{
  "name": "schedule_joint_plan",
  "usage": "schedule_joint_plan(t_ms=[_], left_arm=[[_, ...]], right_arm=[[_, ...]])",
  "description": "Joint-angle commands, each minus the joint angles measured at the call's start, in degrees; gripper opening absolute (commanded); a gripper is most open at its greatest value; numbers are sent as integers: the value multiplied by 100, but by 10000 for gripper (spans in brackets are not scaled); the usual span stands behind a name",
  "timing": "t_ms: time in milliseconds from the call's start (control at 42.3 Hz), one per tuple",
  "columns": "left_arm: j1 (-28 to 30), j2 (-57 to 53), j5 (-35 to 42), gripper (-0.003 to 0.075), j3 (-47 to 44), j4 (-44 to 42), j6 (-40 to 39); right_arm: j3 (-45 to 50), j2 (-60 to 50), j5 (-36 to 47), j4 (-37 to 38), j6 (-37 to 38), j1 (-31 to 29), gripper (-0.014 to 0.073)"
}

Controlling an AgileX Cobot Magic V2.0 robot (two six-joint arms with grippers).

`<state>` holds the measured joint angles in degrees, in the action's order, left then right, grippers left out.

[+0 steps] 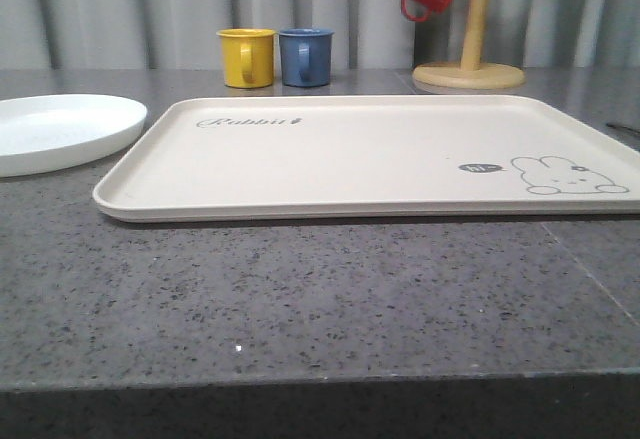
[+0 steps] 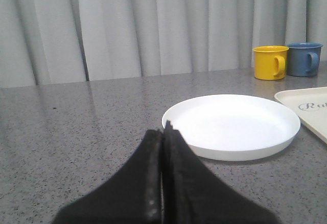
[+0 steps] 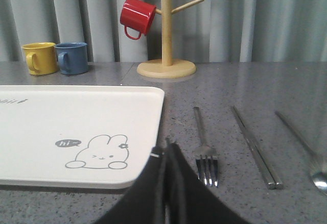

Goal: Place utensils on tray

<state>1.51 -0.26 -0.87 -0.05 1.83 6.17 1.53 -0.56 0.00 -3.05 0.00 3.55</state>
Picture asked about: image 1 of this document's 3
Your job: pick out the cream rectangular rabbit tray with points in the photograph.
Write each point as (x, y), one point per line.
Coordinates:
(217, 159)

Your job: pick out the blue mug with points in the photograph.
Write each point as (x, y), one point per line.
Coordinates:
(305, 55)

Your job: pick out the wooden mug tree stand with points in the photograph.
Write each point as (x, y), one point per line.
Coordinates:
(470, 72)

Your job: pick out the yellow mug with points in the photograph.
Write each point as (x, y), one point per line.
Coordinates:
(248, 57)

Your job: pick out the white round plate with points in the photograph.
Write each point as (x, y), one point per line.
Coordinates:
(52, 132)

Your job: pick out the silver metal spoon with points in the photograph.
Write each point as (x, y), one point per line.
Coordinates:
(622, 127)

